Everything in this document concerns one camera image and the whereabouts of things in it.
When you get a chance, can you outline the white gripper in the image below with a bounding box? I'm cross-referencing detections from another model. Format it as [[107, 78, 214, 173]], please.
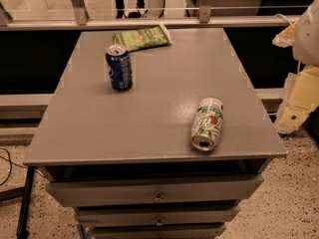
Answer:
[[272, 23, 319, 134]]

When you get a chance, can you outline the blue pepsi can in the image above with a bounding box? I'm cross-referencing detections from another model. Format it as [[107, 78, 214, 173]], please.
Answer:
[[106, 45, 133, 91]]

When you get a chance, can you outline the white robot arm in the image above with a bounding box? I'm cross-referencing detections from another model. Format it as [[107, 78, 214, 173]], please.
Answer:
[[272, 0, 319, 134]]

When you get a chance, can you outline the white green 7up can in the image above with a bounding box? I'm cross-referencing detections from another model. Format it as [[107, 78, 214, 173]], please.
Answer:
[[190, 98, 223, 151]]

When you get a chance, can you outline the green chip bag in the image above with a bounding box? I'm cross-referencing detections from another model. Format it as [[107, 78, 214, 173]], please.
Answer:
[[114, 25, 171, 52]]

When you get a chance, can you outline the metal window railing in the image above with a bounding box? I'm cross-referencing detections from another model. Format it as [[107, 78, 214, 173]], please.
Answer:
[[0, 0, 319, 32]]

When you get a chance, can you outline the black stand leg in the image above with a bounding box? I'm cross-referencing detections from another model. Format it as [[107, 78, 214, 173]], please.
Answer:
[[0, 167, 35, 239]]

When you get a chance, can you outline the white cable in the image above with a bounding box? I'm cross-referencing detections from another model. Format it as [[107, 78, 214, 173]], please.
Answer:
[[274, 13, 293, 26]]

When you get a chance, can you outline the black floor cable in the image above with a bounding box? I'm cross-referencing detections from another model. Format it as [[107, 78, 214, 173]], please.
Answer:
[[0, 147, 28, 187]]

